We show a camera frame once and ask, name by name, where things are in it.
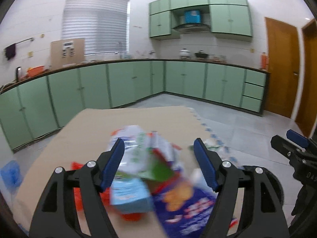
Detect red plastic bag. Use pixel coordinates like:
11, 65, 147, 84
70, 162, 147, 222

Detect blue snack bag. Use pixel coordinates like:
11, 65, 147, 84
153, 181, 217, 237

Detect blue milk carton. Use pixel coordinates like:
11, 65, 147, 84
110, 175, 154, 214

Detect green white wrapper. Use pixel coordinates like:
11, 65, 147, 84
137, 148, 178, 194

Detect white green plastic bag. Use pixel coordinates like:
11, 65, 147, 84
108, 125, 184, 178

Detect black lined trash bin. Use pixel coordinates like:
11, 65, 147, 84
239, 165, 284, 213

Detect green lower kitchen cabinets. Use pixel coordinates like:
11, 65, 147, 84
1, 59, 270, 150

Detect beige tablecloth with scalloped edge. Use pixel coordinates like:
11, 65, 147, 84
12, 105, 246, 238

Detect orange thermos flask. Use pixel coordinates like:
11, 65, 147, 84
261, 52, 269, 71

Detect brown wooden door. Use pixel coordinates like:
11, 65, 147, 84
265, 18, 300, 118
296, 19, 316, 138

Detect black wok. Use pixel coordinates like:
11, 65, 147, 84
195, 51, 209, 60

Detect white cooking pot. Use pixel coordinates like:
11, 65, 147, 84
180, 48, 191, 60

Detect orange plastic basin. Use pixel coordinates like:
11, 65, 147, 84
27, 66, 45, 77

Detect steel electric kettle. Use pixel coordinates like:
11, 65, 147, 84
15, 67, 22, 82

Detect black range hood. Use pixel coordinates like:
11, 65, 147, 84
174, 23, 211, 34

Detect cardboard box on counter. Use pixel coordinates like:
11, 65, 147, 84
51, 38, 85, 69

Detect window with white blinds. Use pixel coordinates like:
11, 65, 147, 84
61, 0, 130, 55

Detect green upper wall cabinets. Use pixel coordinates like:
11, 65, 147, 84
149, 0, 253, 42

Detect dark towel on rail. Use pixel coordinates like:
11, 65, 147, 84
5, 43, 17, 61

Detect chrome towel rail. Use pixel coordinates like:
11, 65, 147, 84
5, 37, 34, 49

